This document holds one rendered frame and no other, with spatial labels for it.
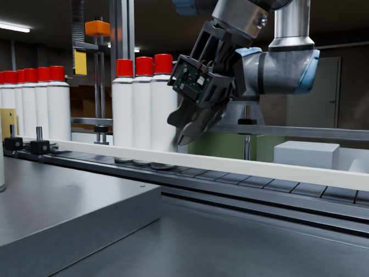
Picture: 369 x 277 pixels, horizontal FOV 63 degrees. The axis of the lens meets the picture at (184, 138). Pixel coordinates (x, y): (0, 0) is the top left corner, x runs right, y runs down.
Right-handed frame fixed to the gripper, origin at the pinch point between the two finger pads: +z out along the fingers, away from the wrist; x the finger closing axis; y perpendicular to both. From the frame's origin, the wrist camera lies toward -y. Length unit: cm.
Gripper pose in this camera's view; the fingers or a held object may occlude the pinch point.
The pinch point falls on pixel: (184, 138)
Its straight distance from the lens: 55.2
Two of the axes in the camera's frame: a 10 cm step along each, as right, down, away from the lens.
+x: 7.3, 5.5, -4.1
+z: -4.2, 8.3, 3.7
